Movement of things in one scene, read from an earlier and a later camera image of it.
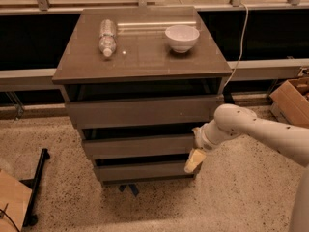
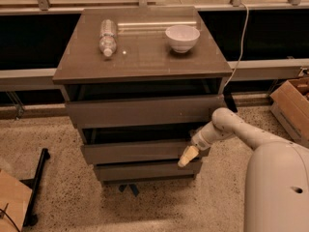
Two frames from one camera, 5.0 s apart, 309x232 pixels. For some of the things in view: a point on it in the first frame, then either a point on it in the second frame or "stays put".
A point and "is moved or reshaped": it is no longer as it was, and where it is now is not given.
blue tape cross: x=133 y=188 stays put
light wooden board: x=14 y=199 stays put
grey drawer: x=140 y=146 is moved or reshaped
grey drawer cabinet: x=137 y=80 stays put
